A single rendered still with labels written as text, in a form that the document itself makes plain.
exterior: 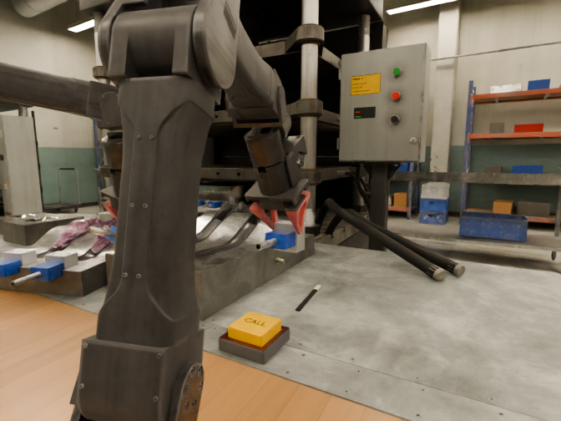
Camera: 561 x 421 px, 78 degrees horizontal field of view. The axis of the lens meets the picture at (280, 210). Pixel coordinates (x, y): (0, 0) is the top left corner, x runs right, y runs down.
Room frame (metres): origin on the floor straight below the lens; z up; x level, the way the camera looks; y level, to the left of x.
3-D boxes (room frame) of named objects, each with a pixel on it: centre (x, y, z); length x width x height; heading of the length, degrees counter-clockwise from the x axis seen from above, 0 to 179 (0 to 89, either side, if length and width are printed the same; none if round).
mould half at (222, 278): (0.86, 0.13, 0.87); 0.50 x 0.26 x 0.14; 151
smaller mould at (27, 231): (1.23, 0.85, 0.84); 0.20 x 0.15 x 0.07; 151
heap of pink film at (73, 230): (0.95, 0.48, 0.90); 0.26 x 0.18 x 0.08; 168
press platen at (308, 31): (1.91, 0.22, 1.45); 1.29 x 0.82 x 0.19; 61
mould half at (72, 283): (0.96, 0.49, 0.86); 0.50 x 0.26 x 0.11; 168
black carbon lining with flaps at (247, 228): (0.85, 0.15, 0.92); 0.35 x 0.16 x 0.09; 151
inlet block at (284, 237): (0.62, 0.01, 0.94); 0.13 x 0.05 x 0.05; 151
